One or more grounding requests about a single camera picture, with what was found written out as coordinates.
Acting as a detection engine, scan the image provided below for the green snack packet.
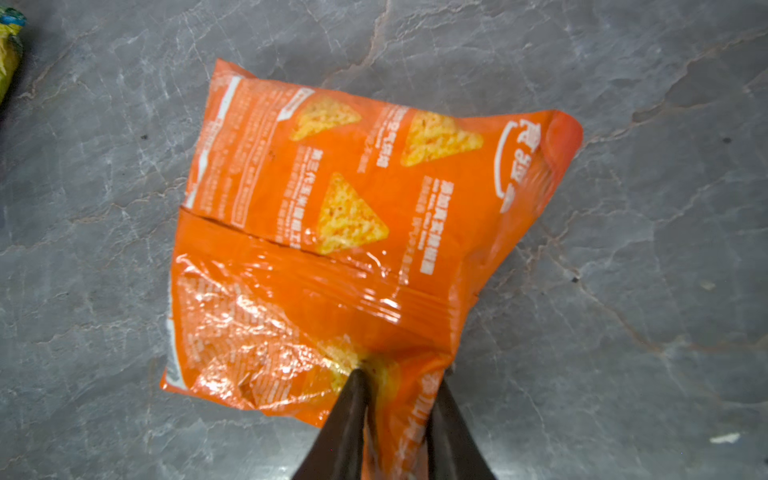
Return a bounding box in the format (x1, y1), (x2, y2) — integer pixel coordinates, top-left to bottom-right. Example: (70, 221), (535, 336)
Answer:
(0, 6), (27, 101)

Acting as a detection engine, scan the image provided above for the small orange snack packet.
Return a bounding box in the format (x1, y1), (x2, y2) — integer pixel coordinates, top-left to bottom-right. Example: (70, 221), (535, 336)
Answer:
(161, 60), (583, 479)

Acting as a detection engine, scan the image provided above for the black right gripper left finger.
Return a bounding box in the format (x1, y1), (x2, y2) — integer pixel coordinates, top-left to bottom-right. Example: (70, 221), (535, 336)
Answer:
(292, 369), (371, 480)

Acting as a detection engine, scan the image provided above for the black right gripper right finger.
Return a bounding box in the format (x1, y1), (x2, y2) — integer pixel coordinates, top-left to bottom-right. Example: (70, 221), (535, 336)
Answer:
(426, 381), (496, 480)

